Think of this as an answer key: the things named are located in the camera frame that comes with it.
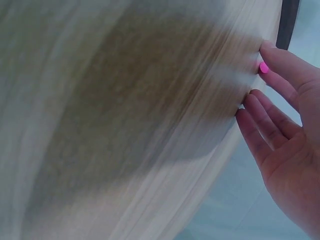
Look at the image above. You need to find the person's right hand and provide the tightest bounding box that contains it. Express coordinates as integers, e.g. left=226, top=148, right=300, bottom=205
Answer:
left=235, top=40, right=320, bottom=240

